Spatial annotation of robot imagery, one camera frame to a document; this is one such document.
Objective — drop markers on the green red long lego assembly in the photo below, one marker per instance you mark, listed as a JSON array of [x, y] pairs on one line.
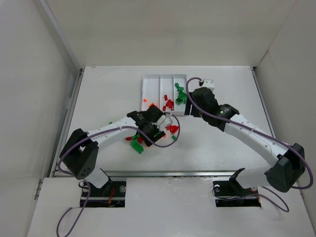
[[135, 137]]

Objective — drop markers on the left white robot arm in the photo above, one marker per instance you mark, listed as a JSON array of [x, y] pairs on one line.
[[80, 153]]

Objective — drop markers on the aluminium rail front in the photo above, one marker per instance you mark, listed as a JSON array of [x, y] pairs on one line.
[[138, 174]]

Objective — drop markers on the green square lego in tray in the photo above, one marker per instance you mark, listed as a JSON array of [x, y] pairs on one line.
[[179, 101]]

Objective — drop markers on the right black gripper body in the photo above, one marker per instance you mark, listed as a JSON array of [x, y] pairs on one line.
[[188, 108]]

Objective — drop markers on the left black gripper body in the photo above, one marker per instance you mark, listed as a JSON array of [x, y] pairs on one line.
[[156, 135]]

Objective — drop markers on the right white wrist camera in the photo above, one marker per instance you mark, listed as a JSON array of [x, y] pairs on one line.
[[208, 83]]

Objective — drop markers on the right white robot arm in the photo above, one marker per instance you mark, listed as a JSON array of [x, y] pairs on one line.
[[285, 161]]

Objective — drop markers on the red round dome lego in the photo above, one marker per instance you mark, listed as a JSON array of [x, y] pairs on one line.
[[172, 129]]

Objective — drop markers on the green arch lego brick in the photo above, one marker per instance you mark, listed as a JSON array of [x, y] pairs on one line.
[[137, 147]]

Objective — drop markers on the white three-compartment tray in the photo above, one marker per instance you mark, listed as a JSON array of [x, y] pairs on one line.
[[154, 87]]

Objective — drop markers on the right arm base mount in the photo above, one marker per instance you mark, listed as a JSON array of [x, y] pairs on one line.
[[229, 193]]

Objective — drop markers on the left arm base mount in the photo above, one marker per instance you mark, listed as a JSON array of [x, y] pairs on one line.
[[113, 198]]

